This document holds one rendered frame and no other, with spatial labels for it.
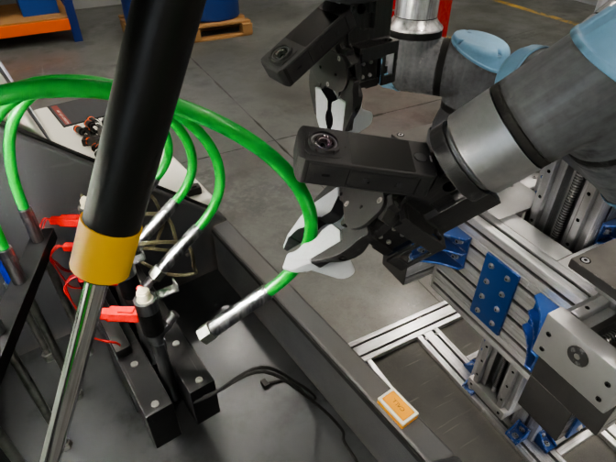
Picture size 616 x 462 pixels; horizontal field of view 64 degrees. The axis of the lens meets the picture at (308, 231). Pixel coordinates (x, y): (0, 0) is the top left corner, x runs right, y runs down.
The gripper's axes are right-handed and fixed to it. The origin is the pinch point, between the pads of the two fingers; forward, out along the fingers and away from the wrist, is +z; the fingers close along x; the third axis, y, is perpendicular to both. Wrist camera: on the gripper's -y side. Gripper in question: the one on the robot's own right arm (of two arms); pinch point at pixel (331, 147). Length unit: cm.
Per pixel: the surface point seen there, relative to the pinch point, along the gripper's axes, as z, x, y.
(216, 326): 9.1, -11.7, -24.4
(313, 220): -3.6, -15.8, -14.5
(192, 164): 4.8, 14.7, -14.4
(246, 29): 117, 420, 216
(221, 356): 41.3, 8.6, -17.2
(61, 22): 104, 505, 59
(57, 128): 26, 88, -22
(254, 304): 6.5, -13.5, -20.5
